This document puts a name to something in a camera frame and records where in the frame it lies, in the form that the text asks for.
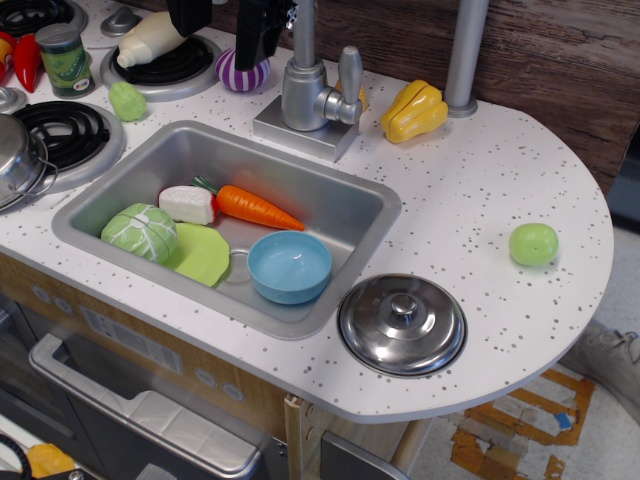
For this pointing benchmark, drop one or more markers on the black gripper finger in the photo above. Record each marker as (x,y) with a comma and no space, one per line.
(258,30)
(189,16)

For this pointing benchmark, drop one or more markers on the green toy pear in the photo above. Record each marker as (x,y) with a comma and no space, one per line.
(533,244)

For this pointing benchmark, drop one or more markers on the blue plastic bowl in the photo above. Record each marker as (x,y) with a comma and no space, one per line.
(289,267)

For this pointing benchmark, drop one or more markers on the white toy mayonnaise bottle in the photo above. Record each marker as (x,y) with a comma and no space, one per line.
(154,36)

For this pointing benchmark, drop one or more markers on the rear black stove burner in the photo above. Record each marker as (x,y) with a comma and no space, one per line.
(184,72)

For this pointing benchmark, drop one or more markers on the black stove burner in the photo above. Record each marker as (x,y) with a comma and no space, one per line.
(184,72)
(83,141)

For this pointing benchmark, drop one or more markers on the purple striped toy onion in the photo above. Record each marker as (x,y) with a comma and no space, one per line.
(238,80)

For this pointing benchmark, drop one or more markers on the grey stove knob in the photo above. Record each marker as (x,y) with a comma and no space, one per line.
(120,22)

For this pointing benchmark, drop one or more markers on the silver toy faucet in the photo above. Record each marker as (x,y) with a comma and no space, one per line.
(310,115)

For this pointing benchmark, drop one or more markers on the small green toy vegetable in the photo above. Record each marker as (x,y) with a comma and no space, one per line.
(127,102)

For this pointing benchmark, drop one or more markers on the green toy can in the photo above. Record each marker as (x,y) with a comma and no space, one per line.
(65,60)

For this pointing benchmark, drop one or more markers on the front black stove burner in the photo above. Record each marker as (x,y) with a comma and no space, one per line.
(83,141)

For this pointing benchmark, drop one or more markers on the far left stove burner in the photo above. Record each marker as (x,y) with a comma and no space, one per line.
(21,17)

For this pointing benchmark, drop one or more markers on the red toy chili pepper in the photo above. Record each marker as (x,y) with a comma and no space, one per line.
(27,61)

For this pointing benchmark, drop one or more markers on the orange toy carrot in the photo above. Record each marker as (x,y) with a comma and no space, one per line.
(241,204)

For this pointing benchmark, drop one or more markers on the yellow toy bell pepper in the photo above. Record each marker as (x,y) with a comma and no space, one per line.
(417,109)

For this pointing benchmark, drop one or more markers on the white toy radish slice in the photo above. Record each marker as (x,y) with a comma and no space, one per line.
(190,204)

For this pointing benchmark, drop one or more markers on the silver sink basin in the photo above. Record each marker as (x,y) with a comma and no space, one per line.
(350,215)

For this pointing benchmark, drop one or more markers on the grey vertical pole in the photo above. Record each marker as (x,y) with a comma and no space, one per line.
(471,18)

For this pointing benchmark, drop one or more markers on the green toy cabbage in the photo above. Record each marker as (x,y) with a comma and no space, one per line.
(144,230)

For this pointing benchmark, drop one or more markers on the steel pot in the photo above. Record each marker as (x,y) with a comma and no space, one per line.
(25,167)

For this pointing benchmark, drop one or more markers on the light green lettuce leaf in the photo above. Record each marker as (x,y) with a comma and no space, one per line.
(201,254)

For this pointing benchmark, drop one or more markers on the steel pot lid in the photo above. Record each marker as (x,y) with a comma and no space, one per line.
(402,325)

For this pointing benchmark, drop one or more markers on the yellow object at bottom left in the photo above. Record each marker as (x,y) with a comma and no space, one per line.
(46,459)

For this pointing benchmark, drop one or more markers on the grey sneaker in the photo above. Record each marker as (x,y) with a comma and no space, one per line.
(610,358)

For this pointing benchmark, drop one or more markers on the grey oven door handle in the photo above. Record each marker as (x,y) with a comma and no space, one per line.
(148,436)

